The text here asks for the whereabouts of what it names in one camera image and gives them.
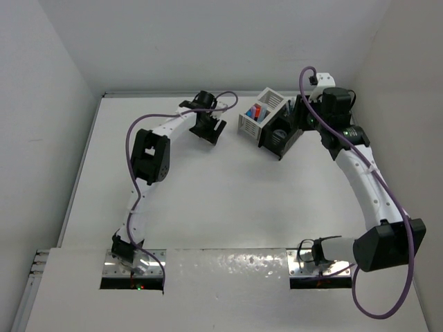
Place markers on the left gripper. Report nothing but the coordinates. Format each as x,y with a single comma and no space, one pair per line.
212,135

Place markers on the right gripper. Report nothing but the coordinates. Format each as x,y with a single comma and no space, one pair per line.
302,107

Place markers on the blue cap black highlighter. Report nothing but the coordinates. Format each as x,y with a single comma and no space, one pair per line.
250,112

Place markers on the orange cap black highlighter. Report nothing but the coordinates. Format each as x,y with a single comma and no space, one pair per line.
257,111

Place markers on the round translucent tape dispenser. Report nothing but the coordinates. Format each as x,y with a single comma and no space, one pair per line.
278,136

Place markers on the light blue highlighter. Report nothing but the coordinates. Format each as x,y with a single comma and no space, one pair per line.
262,114

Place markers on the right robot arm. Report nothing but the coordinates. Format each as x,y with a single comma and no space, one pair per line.
392,238

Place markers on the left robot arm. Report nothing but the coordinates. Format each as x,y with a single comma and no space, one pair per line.
147,151

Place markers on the black slotted container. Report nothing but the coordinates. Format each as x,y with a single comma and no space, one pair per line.
281,121

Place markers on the white slotted container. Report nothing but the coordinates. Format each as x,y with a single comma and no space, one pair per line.
273,101

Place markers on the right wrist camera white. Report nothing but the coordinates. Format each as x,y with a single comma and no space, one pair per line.
320,82

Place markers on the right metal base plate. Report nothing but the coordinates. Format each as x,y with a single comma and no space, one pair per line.
300,265

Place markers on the metal base plate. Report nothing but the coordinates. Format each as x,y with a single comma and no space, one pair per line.
300,265
143,266

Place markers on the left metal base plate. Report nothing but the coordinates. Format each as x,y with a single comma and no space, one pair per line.
143,266

